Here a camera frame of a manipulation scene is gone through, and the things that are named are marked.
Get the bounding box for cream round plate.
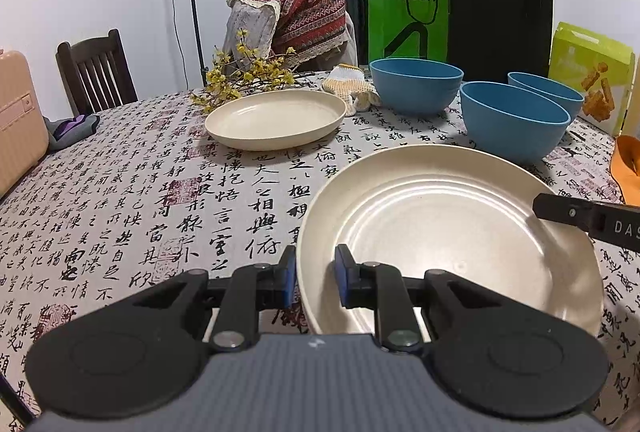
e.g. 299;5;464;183
298;282;326;337
296;144;603;338
204;89;347;151

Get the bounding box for grey lace-trimmed cushion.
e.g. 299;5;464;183
222;0;282;73

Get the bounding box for dark wooden chair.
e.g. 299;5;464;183
55;28;138;115

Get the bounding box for green snack box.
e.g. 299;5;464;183
547;22;637;135

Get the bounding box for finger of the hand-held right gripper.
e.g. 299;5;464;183
532;192;598;235

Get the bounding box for green paper bag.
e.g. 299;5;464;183
368;0;449;63

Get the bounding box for orange shoe insole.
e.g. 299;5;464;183
611;135;640;205

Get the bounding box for yellow flower branch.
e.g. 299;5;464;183
190;29;301;113

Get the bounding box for purple cloth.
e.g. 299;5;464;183
44;113;101;153

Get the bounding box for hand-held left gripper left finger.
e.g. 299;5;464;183
107;245;297;354

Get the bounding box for pink hard suitcase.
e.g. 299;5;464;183
0;49;51;198

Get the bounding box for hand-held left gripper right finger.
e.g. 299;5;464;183
335;243;531;354

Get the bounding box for red patterned blanket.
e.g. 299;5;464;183
227;0;348;70

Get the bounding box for calligraphy printed tablecloth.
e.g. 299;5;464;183
0;71;640;432

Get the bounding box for blue bowl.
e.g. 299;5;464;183
507;71;585;123
460;81;572;164
370;58;465;115

